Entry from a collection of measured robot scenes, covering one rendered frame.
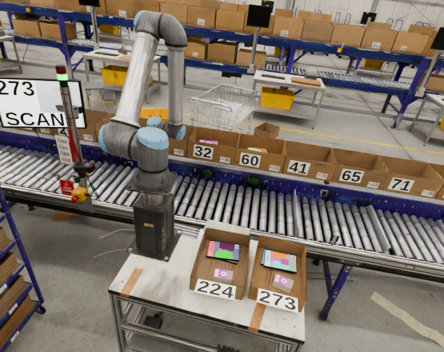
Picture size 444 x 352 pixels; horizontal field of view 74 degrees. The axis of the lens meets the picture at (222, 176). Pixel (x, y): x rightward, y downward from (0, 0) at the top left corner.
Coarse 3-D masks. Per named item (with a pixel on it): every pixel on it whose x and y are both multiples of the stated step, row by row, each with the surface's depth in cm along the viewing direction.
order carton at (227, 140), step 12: (192, 132) 247; (204, 132) 260; (216, 132) 258; (228, 132) 256; (192, 144) 235; (204, 144) 233; (228, 144) 262; (192, 156) 241; (216, 156) 238; (228, 156) 236
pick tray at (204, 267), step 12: (204, 240) 181; (228, 240) 182; (240, 240) 181; (204, 252) 175; (240, 252) 178; (204, 264) 167; (216, 264) 168; (228, 264) 169; (240, 264) 170; (192, 276) 151; (204, 276) 161; (240, 276) 163; (192, 288) 153; (240, 288) 146
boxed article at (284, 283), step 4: (276, 276) 160; (280, 276) 160; (276, 280) 158; (280, 280) 158; (284, 280) 158; (288, 280) 159; (292, 280) 159; (272, 284) 159; (276, 284) 158; (280, 284) 157; (284, 284) 156; (288, 284) 156; (292, 284) 156; (280, 288) 158; (284, 288) 157; (288, 288) 155; (288, 292) 157
